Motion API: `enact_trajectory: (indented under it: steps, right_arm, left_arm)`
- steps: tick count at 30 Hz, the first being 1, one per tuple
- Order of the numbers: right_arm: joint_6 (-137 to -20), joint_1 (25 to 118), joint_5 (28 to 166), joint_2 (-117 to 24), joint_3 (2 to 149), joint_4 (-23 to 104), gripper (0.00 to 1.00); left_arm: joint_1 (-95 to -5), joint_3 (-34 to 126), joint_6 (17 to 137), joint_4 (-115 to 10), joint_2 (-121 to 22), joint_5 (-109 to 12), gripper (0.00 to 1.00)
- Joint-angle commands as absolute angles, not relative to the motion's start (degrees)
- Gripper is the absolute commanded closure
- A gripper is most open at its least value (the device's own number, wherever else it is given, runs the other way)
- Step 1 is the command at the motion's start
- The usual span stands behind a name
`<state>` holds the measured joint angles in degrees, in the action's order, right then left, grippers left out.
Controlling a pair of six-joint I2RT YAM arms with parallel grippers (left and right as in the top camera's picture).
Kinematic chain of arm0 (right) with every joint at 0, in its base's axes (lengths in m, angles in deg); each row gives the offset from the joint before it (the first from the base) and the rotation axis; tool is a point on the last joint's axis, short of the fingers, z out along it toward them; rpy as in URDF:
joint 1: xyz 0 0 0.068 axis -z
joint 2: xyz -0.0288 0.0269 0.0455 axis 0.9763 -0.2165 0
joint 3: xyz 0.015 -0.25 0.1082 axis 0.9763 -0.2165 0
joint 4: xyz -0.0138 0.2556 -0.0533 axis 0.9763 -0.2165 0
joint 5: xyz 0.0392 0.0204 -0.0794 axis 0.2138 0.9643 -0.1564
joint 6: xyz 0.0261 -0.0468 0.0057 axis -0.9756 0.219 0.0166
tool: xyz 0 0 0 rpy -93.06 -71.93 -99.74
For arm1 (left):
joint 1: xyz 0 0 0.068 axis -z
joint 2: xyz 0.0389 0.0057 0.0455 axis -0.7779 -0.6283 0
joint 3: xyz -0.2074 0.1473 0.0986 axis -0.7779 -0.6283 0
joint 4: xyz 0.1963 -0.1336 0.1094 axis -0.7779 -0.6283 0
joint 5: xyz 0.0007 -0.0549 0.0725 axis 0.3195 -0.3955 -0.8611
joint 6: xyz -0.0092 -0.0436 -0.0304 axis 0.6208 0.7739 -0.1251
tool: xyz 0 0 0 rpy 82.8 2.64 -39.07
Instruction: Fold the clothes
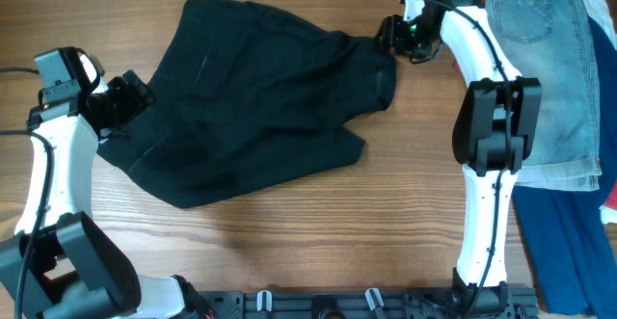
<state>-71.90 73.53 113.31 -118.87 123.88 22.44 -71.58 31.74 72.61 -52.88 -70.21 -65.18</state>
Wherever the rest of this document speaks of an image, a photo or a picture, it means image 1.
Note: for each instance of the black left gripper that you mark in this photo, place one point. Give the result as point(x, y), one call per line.
point(136, 96)

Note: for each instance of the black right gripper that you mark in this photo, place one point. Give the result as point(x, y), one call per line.
point(390, 31)

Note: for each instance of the black shorts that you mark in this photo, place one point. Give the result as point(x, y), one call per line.
point(248, 96)

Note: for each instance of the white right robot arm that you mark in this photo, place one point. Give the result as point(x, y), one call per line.
point(492, 135)

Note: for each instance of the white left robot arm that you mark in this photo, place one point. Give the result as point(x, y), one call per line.
point(59, 263)

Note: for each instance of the light denim shorts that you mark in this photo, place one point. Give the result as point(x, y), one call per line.
point(551, 40)

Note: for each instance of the blue garment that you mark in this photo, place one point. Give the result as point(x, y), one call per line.
point(573, 261)

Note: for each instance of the black mounting rail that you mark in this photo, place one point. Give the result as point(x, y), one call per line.
point(337, 304)

